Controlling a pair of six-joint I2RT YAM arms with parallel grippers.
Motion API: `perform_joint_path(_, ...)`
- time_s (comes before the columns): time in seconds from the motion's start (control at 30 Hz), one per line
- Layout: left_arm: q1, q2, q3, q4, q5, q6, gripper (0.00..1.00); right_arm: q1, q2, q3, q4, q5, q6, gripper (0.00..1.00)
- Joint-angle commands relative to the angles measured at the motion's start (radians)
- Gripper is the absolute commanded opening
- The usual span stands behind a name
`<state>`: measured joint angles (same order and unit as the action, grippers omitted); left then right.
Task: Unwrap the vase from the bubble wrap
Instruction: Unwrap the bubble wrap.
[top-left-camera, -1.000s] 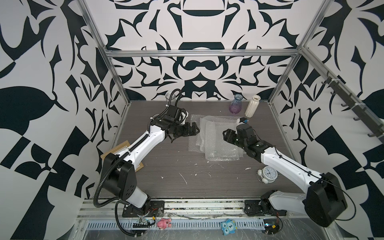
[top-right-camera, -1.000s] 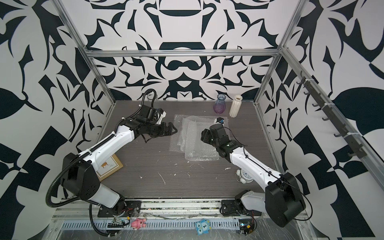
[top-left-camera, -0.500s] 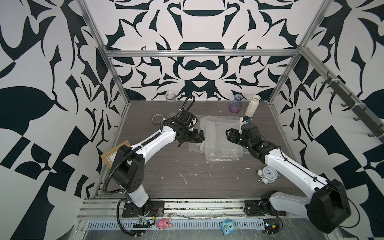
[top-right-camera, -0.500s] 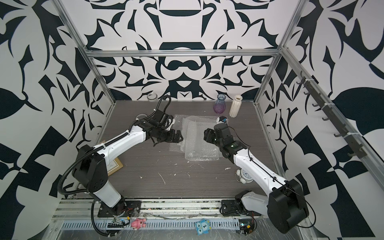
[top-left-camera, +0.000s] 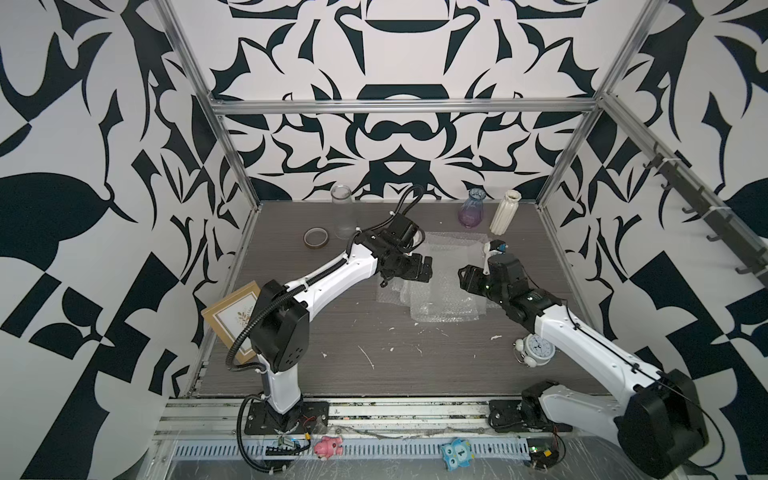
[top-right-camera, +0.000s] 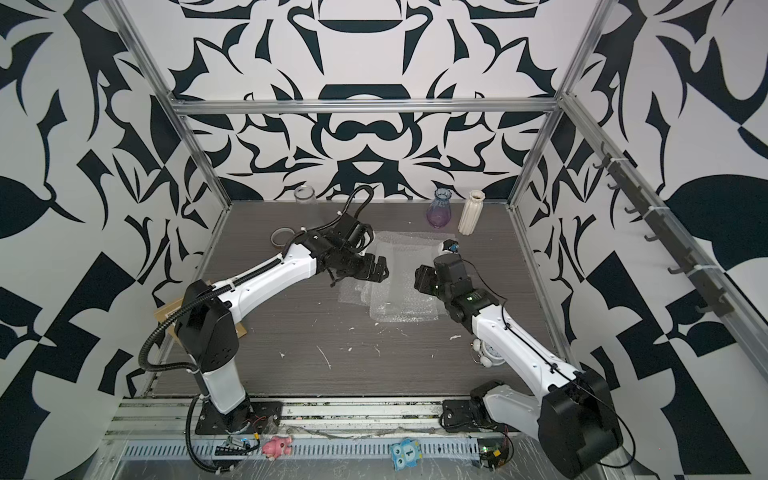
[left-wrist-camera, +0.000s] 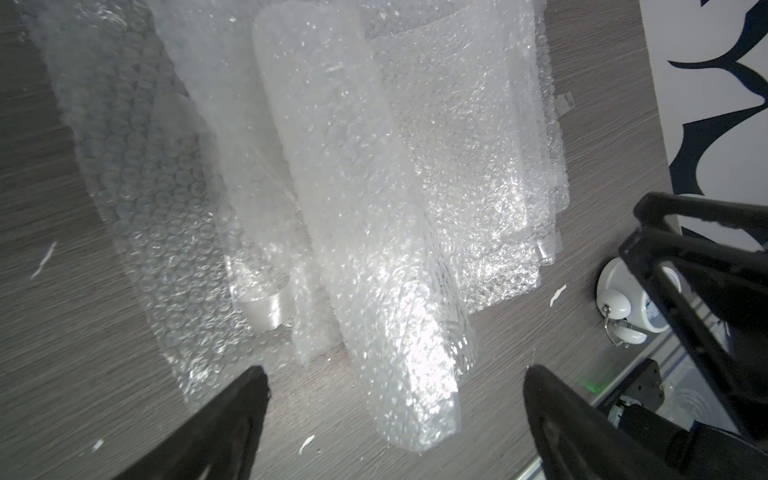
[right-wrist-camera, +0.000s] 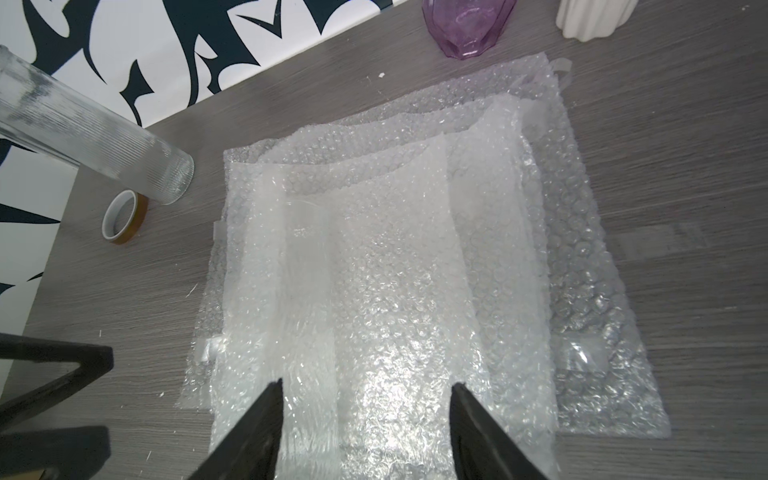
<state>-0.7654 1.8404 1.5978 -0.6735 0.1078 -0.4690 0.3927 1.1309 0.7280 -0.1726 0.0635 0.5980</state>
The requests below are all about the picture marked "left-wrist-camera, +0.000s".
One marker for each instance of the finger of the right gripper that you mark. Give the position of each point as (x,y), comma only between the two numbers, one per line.
(715,300)
(735,220)

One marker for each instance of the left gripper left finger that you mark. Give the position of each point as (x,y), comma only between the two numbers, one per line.
(219,442)

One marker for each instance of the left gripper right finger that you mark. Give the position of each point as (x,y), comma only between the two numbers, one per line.
(575,441)

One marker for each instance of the bubble-wrapped cylinder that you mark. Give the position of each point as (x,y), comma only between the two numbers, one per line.
(468,84)

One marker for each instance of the bubble-wrapped roll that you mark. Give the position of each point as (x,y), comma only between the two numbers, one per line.
(403,322)

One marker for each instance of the bubble wrap around vase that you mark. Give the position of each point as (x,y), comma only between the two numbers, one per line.
(147,167)

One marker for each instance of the white alarm clock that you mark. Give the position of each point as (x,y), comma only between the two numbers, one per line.
(629,313)

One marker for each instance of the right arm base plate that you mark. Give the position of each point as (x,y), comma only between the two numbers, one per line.
(643,384)

